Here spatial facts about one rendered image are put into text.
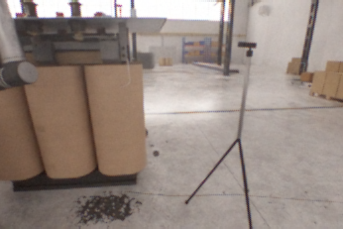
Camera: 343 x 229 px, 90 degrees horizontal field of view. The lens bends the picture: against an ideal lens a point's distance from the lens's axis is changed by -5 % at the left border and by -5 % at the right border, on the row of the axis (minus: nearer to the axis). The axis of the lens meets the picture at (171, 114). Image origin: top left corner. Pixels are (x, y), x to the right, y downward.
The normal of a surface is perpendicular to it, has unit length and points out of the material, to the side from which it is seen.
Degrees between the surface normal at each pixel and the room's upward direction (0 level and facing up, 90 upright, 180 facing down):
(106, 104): 90
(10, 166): 90
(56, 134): 90
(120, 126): 90
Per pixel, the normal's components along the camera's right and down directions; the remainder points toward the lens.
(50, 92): 0.13, 0.32
